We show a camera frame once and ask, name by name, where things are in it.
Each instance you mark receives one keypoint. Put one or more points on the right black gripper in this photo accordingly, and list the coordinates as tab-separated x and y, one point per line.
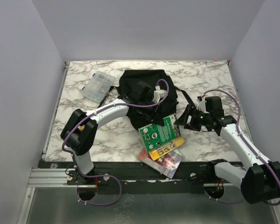
190	109

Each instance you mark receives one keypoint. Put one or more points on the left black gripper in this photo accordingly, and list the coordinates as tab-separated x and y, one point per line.
151	102

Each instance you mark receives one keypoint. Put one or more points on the black student backpack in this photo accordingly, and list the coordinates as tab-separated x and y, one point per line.
140	117

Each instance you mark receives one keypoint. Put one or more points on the green cover book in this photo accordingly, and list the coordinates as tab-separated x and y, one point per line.
154	135

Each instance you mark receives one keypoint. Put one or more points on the yellow cover book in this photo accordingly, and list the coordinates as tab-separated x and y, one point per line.
166	148

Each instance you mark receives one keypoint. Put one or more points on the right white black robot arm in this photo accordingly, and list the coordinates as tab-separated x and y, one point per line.
259	179

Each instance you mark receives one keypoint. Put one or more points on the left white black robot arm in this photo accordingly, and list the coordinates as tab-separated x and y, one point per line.
80	130

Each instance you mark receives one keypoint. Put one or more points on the clear plastic storage box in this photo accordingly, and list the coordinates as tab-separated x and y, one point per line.
98	86

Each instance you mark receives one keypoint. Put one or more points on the thin booklet under books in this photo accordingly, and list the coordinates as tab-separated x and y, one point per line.
166	165

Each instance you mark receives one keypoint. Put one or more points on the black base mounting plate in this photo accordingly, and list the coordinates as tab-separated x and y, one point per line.
111	178

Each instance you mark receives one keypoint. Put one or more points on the aluminium extrusion rail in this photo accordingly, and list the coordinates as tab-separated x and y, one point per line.
195	172

